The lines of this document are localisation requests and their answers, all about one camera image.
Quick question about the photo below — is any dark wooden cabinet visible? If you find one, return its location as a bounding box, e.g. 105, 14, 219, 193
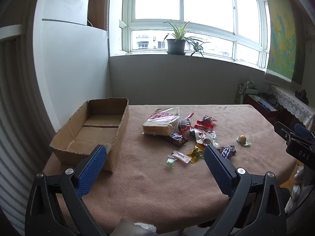
243, 93, 280, 126

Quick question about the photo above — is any white framed window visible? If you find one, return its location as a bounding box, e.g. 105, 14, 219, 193
119, 0, 271, 70

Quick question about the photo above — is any small dark candy packet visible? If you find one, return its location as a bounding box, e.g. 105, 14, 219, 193
220, 145, 237, 159

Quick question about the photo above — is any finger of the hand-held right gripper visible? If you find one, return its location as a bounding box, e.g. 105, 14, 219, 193
294, 123, 315, 150
274, 122, 296, 142

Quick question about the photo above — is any chocolate bar with blue lettering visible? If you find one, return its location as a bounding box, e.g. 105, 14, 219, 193
169, 133, 189, 147

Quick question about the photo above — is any blue object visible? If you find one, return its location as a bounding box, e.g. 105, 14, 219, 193
255, 96, 271, 111

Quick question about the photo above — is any brown wooden panel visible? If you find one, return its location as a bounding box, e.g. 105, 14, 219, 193
87, 0, 109, 31

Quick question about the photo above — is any white cabinet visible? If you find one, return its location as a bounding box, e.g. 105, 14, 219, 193
33, 0, 110, 129

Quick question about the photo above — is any pink white sachet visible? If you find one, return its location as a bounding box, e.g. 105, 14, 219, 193
171, 150, 191, 164

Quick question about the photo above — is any green patterned bag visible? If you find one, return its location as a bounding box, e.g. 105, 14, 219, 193
233, 83, 247, 105

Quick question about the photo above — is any potted spider plant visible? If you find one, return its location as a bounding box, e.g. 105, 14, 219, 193
163, 19, 212, 58

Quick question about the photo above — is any green yellow wall poster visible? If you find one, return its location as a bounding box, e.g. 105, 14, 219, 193
264, 0, 306, 84

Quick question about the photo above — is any dark figurine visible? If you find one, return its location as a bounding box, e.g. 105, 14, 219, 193
295, 88, 309, 106

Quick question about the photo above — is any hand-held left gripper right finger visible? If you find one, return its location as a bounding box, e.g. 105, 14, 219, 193
204, 145, 287, 236

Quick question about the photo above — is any small dark snack clear wrapper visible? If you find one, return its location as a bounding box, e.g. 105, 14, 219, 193
178, 119, 191, 131

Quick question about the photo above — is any white ribbed panel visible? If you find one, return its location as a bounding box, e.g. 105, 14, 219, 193
0, 25, 53, 227

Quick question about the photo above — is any white lace cloth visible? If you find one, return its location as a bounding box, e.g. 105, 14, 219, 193
270, 84, 315, 129

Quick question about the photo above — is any person's right hand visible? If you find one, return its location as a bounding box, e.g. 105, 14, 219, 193
285, 166, 304, 214

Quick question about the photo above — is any brown cardboard box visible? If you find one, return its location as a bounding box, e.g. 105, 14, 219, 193
49, 98, 130, 173

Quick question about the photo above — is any sandwich bread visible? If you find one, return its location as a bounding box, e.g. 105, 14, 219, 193
142, 107, 181, 137

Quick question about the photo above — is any yellow ball candy clear wrapper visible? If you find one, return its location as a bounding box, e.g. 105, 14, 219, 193
236, 135, 251, 146

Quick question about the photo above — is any clear packet of dark snacks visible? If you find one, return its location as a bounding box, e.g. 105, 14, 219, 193
195, 130, 220, 148

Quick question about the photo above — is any blind cord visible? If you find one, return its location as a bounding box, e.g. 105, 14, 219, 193
106, 0, 110, 38

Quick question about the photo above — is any yellow snack packet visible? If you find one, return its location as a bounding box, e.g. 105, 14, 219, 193
186, 145, 205, 164

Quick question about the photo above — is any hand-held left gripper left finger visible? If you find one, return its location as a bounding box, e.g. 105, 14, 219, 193
25, 145, 109, 236

